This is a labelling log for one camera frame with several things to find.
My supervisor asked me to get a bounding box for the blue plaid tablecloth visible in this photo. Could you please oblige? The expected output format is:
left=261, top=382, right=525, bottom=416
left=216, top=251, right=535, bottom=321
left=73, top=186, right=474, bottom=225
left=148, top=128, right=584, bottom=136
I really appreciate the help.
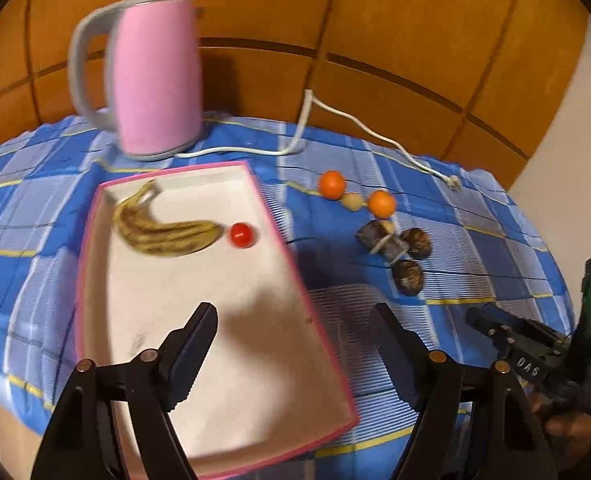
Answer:
left=0, top=112, right=576, bottom=461

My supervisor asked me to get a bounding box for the dark sugarcane piece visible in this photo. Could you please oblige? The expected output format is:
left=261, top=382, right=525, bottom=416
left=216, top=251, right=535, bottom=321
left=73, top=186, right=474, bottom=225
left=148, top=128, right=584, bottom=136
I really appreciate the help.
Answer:
left=383, top=232, right=411, bottom=263
left=358, top=220, right=393, bottom=253

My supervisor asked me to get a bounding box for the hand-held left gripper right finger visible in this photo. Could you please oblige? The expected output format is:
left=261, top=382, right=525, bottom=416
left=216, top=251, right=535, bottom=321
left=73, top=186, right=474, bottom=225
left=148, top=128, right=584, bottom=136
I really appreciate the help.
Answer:
left=370, top=302, right=559, bottom=480

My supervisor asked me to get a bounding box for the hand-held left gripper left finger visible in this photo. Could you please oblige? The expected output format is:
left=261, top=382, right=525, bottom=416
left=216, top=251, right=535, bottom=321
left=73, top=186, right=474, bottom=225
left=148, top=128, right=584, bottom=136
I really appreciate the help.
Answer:
left=32, top=302, right=219, bottom=480

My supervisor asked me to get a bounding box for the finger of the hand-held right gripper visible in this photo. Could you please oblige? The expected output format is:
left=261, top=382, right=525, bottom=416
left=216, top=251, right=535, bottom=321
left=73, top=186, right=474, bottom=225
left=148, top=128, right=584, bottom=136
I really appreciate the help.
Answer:
left=465, top=305, right=526, bottom=356

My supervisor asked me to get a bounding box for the red cherry tomato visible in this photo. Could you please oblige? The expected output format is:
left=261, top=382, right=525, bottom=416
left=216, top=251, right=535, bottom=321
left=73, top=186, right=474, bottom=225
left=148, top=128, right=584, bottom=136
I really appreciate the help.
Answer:
left=229, top=222, right=255, bottom=249

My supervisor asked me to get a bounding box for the white power cable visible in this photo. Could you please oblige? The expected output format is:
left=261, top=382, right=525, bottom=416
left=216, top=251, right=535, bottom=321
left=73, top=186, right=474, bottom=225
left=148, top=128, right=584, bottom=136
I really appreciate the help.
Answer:
left=178, top=89, right=463, bottom=193

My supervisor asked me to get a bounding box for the pink electric kettle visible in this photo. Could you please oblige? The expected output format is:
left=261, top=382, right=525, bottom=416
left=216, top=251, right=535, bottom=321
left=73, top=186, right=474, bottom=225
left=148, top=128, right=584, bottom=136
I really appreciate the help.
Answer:
left=68, top=0, right=207, bottom=162

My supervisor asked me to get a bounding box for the person's right hand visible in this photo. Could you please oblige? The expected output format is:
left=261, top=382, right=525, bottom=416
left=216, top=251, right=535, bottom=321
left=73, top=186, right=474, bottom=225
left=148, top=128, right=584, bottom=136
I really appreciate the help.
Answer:
left=530, top=395, right=591, bottom=438

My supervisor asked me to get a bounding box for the wooden panelled wardrobe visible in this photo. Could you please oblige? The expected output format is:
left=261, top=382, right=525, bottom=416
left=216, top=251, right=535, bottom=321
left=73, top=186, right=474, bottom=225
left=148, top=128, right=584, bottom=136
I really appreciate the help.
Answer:
left=0, top=0, right=591, bottom=188

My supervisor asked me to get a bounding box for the orange tangerine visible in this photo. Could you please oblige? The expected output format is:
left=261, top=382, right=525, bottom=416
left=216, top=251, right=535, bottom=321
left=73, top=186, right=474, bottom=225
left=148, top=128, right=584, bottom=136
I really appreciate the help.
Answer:
left=319, top=170, right=347, bottom=201
left=368, top=190, right=397, bottom=219

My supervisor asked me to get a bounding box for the white tray with pink rim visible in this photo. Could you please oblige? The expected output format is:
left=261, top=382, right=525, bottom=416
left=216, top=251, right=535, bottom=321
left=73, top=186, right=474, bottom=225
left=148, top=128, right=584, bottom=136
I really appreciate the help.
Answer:
left=74, top=160, right=361, bottom=479

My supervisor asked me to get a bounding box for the spotted yellow banana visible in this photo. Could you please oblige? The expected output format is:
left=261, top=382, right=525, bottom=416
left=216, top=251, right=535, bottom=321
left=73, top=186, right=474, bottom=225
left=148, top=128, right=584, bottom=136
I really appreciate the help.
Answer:
left=112, top=179, right=224, bottom=259

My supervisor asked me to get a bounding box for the dark brown round fruit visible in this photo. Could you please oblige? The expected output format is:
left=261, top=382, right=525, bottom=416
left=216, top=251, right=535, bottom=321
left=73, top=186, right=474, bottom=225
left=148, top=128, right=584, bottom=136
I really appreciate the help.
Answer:
left=393, top=259, right=425, bottom=295
left=404, top=228, right=432, bottom=260

